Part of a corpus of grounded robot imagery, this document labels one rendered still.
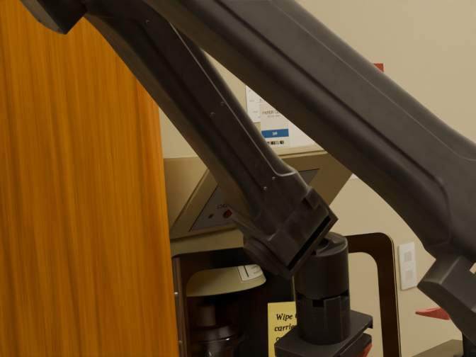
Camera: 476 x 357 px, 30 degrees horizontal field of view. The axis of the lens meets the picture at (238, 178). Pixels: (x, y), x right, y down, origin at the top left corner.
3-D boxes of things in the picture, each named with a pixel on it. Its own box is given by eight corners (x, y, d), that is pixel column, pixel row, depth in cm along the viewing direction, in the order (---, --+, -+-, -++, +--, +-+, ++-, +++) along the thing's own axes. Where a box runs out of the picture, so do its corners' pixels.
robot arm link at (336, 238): (315, 251, 86) (359, 234, 89) (272, 230, 92) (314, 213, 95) (319, 313, 89) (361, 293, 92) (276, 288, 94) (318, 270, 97)
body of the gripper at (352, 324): (273, 360, 93) (268, 298, 90) (324, 315, 100) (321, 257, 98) (325, 378, 89) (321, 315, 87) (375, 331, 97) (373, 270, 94)
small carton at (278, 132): (261, 148, 120) (258, 103, 119) (286, 146, 123) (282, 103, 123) (290, 146, 116) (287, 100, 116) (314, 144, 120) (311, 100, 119)
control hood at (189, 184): (150, 240, 109) (144, 159, 109) (314, 210, 133) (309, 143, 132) (216, 243, 101) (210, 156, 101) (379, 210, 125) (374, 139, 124)
